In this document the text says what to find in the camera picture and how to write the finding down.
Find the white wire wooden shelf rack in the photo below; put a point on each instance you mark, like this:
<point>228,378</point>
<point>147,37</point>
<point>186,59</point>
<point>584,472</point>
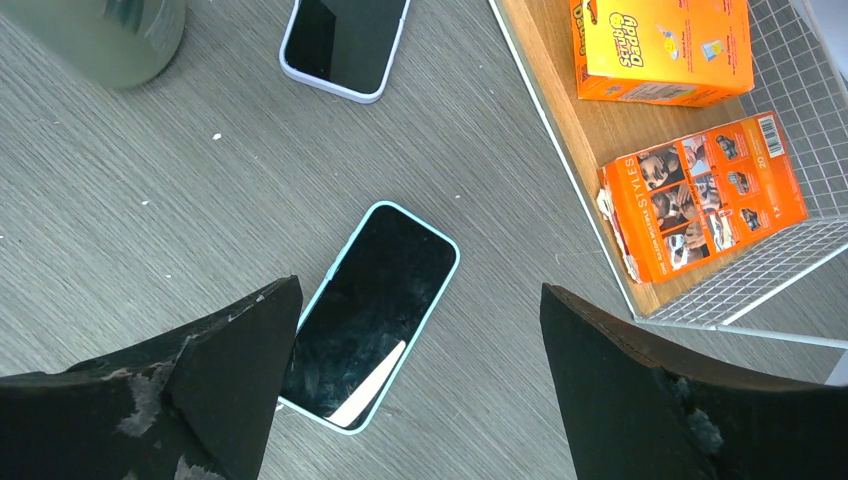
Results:
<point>794,76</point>

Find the orange yellow sponge box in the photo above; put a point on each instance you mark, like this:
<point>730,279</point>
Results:
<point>690,53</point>

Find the green soap pump bottle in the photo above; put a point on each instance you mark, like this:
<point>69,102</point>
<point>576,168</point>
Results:
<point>117,44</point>

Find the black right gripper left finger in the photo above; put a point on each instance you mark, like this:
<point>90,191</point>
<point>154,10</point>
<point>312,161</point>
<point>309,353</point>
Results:
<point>196,402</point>

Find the orange razor box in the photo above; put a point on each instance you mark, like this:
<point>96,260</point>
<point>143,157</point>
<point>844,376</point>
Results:
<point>681,204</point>

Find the phone in light blue case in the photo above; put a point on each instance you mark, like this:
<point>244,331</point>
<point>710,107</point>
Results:
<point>361,324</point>

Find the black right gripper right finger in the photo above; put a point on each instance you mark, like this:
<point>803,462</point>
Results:
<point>635,405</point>

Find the phone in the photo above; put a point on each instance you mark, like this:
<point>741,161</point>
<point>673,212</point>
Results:
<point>343,47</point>
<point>361,324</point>

